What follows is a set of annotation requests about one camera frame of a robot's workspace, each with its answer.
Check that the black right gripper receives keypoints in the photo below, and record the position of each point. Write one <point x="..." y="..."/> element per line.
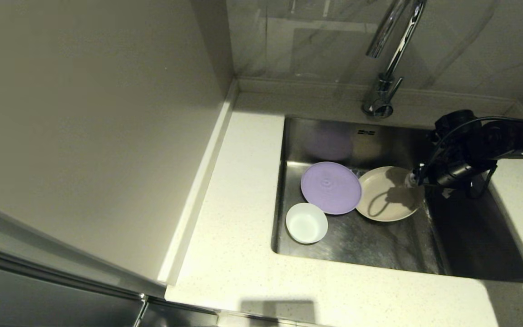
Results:
<point x="447" y="172"/>

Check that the beige plastic plate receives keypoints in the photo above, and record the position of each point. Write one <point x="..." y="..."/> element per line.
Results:
<point x="379" y="190"/>

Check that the purple plastic plate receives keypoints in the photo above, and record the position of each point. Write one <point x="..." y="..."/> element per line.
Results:
<point x="329" y="188"/>

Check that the chrome gooseneck faucet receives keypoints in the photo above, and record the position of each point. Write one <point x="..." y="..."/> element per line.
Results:
<point x="382" y="91"/>

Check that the white plastic bowl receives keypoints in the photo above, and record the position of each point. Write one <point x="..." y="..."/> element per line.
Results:
<point x="306" y="223"/>

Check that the stainless steel sink basin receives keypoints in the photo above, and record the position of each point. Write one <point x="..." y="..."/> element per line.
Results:
<point x="379" y="245"/>

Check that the beige cabinet side panel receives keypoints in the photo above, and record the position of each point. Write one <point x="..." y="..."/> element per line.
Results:
<point x="84" y="113"/>

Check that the stainless steel appliance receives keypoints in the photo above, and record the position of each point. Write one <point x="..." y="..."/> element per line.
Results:
<point x="39" y="290"/>

